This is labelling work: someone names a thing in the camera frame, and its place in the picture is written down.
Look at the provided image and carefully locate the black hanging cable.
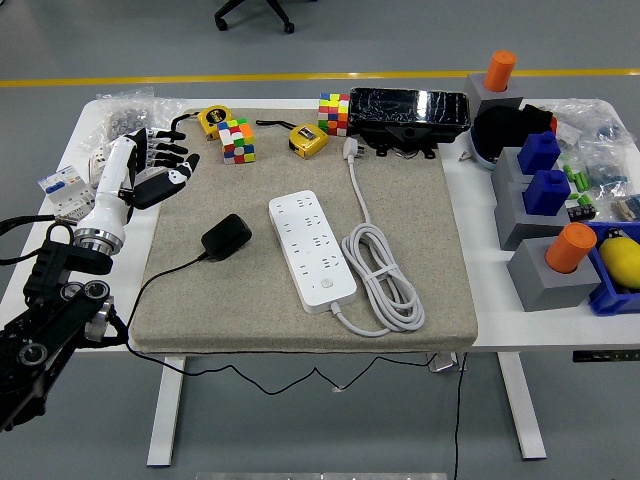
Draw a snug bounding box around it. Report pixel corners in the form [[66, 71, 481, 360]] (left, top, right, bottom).
[[452, 352, 464, 480]]

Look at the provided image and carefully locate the grey-brown mat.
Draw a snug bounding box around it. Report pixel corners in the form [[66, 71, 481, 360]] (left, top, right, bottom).
[[128, 107, 480, 355]]

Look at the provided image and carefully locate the orange cylinder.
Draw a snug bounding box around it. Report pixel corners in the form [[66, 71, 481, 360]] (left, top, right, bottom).
[[544, 222, 599, 275], [483, 49, 518, 94]]

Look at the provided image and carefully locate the black table control panel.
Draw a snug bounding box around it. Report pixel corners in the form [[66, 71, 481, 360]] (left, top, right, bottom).
[[572, 350, 640, 363]]

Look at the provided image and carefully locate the rubik's cube with white face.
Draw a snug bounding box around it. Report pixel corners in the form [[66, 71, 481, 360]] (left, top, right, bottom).
[[217, 117, 258, 165]]

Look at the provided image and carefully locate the clear bag of beige parts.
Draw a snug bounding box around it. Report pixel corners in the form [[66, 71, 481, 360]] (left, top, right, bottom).
[[610, 193, 640, 222]]

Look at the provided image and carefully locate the grey block with hole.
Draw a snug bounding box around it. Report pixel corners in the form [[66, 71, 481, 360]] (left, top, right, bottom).
[[507, 238, 603, 314], [493, 182, 581, 251], [463, 72, 525, 126], [490, 146, 539, 191]]

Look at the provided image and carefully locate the clear bag of small parts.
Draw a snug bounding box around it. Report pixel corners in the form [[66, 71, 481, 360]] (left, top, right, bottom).
[[549, 98, 632, 151]]

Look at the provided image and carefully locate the black device cracked screen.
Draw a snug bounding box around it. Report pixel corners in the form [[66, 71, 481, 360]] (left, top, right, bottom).
[[347, 87, 473, 161]]

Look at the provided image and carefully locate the yellow tape measure black clip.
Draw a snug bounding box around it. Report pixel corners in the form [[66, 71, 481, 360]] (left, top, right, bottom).
[[255, 118, 330, 160]]

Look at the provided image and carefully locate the black office chair base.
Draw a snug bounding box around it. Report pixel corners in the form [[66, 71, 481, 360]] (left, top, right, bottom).
[[213, 0, 296, 35]]

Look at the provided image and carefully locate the white blue circuit breaker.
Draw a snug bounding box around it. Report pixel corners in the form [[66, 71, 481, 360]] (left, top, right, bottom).
[[38, 165, 99, 225]]

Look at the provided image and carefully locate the blue block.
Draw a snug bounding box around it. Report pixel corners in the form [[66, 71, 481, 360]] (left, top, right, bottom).
[[517, 130, 562, 176], [522, 169, 572, 217]]

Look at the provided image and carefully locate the white coiled power strip cord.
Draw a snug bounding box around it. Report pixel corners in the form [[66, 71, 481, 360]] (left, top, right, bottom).
[[327, 137, 427, 339]]

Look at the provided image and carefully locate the rubik's cube with yellow face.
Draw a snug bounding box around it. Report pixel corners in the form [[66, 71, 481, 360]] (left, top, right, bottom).
[[317, 92, 351, 137]]

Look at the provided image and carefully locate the thin black adapter cord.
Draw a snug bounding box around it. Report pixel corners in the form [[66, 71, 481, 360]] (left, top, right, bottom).
[[124, 253, 436, 397]]

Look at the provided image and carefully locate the clear bag of metal nuts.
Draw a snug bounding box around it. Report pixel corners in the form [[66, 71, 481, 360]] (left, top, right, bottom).
[[82, 87, 186, 151]]

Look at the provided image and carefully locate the yellow toy fruit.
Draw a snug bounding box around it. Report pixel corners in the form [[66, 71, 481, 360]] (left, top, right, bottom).
[[598, 227, 640, 292]]

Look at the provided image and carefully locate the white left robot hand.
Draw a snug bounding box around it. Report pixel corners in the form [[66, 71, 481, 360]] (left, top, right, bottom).
[[75, 127, 202, 236]]

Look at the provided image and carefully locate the white power strip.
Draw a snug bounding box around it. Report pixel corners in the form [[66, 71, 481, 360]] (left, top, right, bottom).
[[268, 189, 359, 316]]

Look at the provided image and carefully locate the blue plastic bin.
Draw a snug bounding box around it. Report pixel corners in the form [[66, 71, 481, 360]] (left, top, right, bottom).
[[584, 220, 640, 318]]

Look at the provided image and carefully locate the small black component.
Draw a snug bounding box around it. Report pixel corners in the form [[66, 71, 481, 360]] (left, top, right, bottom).
[[567, 194, 597, 222]]

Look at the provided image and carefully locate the yellow tape measure black disc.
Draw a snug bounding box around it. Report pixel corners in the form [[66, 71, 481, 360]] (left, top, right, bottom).
[[168, 103, 232, 146]]

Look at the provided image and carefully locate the white table leg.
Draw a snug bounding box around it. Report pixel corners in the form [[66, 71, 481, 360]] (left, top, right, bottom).
[[146, 355, 187, 469], [497, 352, 547, 461]]

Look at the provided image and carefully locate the black cap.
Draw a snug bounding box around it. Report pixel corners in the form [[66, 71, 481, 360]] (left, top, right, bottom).
[[472, 103, 556, 161]]

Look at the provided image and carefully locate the black power adapter plug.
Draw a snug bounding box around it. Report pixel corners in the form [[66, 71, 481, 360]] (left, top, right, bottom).
[[200, 213, 254, 262]]

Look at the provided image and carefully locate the metal bracket under table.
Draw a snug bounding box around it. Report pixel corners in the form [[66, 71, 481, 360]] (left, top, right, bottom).
[[428, 352, 469, 374]]

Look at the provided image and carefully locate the clear bag of blue parts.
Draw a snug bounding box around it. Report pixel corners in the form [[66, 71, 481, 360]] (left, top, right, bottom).
[[579, 142, 640, 201]]

